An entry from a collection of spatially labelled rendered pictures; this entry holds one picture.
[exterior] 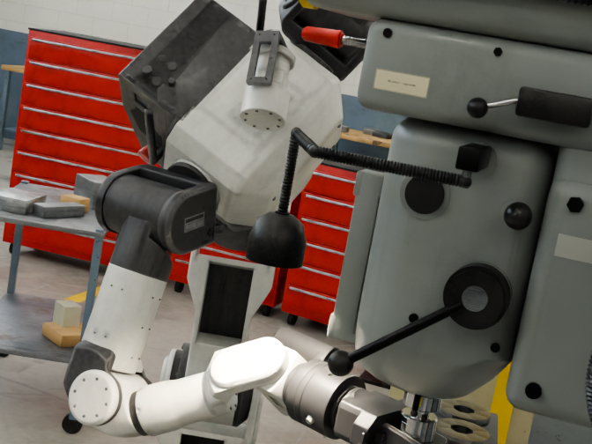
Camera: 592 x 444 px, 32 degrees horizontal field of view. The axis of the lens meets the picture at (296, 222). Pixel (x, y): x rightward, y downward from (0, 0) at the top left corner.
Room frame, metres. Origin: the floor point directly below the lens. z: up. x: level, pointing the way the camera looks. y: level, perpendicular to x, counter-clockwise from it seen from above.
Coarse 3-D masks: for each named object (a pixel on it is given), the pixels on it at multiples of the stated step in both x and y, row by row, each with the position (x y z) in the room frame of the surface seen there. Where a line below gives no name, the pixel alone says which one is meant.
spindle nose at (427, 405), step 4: (404, 392) 1.23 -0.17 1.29; (404, 396) 1.22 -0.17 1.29; (408, 396) 1.21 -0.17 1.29; (412, 396) 1.21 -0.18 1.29; (404, 400) 1.22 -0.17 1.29; (408, 400) 1.21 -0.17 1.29; (412, 400) 1.21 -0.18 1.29; (424, 400) 1.20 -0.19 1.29; (428, 400) 1.20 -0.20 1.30; (432, 400) 1.20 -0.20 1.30; (436, 400) 1.21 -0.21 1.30; (440, 400) 1.21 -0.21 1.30; (408, 404) 1.21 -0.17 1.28; (424, 404) 1.20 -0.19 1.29; (428, 404) 1.20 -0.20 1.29; (432, 404) 1.21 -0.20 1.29; (436, 404) 1.21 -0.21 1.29; (440, 404) 1.22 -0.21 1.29; (420, 408) 1.20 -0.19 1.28; (424, 408) 1.20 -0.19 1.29; (428, 408) 1.20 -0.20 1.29; (432, 408) 1.21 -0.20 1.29; (436, 408) 1.21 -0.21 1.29; (440, 408) 1.22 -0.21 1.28; (432, 412) 1.21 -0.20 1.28
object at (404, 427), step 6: (402, 426) 1.21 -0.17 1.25; (408, 426) 1.21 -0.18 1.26; (408, 432) 1.21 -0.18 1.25; (414, 432) 1.20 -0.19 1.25; (420, 432) 1.20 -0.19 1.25; (426, 432) 1.21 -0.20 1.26; (432, 432) 1.21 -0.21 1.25; (414, 438) 1.20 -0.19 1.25; (420, 438) 1.20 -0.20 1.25; (426, 438) 1.21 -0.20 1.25; (432, 438) 1.21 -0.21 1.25
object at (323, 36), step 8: (304, 32) 1.39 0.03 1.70; (312, 32) 1.38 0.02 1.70; (320, 32) 1.38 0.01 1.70; (328, 32) 1.38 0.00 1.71; (336, 32) 1.38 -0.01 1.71; (304, 40) 1.39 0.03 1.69; (312, 40) 1.39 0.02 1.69; (320, 40) 1.38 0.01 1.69; (328, 40) 1.38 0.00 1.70; (336, 40) 1.37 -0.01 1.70; (344, 40) 1.38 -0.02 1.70; (352, 40) 1.37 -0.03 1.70; (360, 40) 1.37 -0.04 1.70
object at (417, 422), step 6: (408, 408) 1.24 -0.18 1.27; (402, 414) 1.22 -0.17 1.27; (408, 414) 1.22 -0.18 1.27; (432, 414) 1.23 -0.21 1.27; (402, 420) 1.22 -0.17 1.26; (408, 420) 1.21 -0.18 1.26; (414, 420) 1.21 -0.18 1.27; (420, 420) 1.21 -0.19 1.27; (426, 420) 1.21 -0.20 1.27; (432, 420) 1.21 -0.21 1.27; (414, 426) 1.20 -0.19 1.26; (420, 426) 1.20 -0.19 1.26; (426, 426) 1.21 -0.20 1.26; (432, 426) 1.21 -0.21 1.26
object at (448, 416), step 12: (444, 408) 1.65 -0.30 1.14; (456, 408) 1.68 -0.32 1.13; (468, 408) 1.68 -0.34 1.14; (480, 408) 1.68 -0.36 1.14; (444, 420) 1.59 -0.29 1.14; (456, 420) 1.60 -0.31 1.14; (468, 420) 1.62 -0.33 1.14; (480, 420) 1.62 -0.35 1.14; (492, 420) 1.67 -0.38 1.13; (444, 432) 1.54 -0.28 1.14; (456, 432) 1.55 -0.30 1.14; (468, 432) 1.57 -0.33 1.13; (480, 432) 1.56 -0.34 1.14; (492, 432) 1.61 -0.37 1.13
